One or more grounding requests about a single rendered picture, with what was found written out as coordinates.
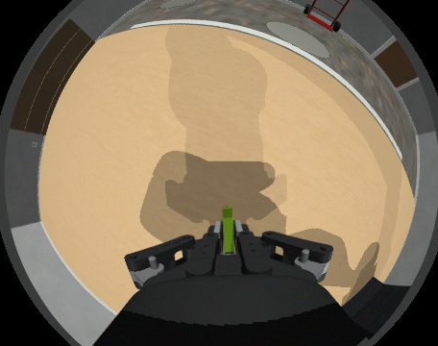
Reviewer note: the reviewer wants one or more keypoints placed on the lime green rod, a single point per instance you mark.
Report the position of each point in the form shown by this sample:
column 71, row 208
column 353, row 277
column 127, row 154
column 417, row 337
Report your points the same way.
column 228, row 229

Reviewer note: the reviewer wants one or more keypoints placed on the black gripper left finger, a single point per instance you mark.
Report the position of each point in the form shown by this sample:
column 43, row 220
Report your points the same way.
column 149, row 262

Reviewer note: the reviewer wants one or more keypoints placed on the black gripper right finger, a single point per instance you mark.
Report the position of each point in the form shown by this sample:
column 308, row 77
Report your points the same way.
column 308, row 255

